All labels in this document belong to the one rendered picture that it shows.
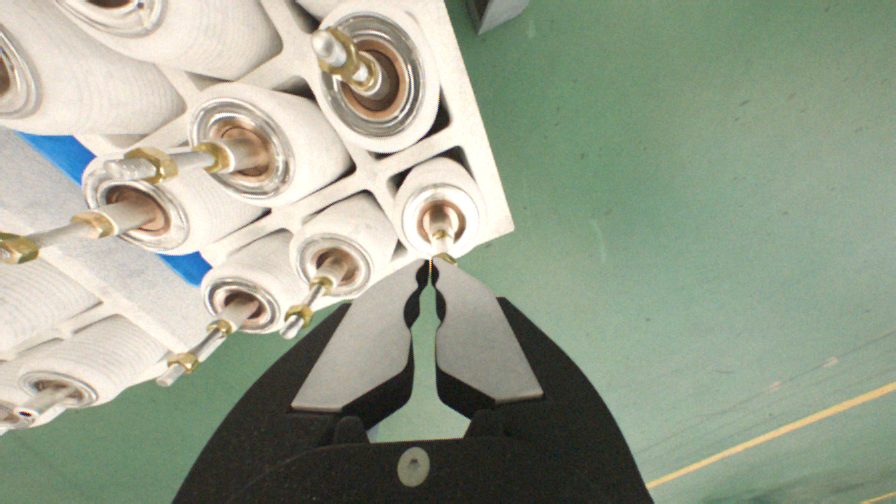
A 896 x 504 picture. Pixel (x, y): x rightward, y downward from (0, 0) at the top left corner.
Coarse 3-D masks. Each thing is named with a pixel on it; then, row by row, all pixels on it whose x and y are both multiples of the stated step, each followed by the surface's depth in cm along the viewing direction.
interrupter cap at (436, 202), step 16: (416, 192) 21; (432, 192) 21; (448, 192) 21; (464, 192) 21; (416, 208) 21; (432, 208) 22; (448, 208) 22; (464, 208) 22; (416, 224) 22; (464, 224) 22; (416, 240) 23; (464, 240) 23
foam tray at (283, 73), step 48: (288, 0) 21; (384, 0) 20; (432, 0) 21; (288, 48) 22; (432, 48) 22; (192, 96) 23; (96, 144) 24; (144, 144) 24; (432, 144) 26; (480, 144) 26; (336, 192) 28; (384, 192) 28; (240, 240) 30; (480, 240) 31
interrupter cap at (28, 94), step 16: (0, 32) 15; (0, 48) 15; (16, 48) 15; (0, 64) 16; (16, 64) 16; (32, 64) 16; (0, 80) 16; (16, 80) 16; (32, 80) 16; (0, 96) 16; (16, 96) 16; (32, 96) 16; (0, 112) 17; (16, 112) 17; (32, 112) 17
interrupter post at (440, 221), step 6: (432, 216) 22; (438, 216) 21; (444, 216) 21; (432, 222) 20; (438, 222) 20; (444, 222) 20; (450, 222) 21; (432, 228) 20; (438, 228) 20; (444, 228) 20; (450, 228) 20; (450, 234) 20
